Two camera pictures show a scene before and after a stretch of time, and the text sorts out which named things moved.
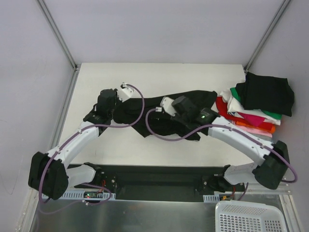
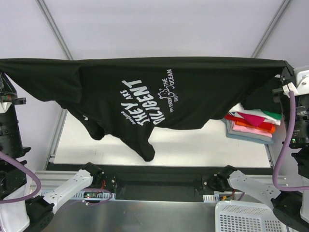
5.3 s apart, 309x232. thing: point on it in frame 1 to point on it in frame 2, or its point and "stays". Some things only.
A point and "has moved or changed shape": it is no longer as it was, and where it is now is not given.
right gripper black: (174, 118) to (285, 79)
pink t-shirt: (251, 130) stays
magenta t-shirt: (254, 120) stays
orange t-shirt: (272, 129) stays
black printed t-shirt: (146, 113) has moved or changed shape
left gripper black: (115, 106) to (6, 97)
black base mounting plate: (162, 182) stays
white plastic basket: (245, 216) stays
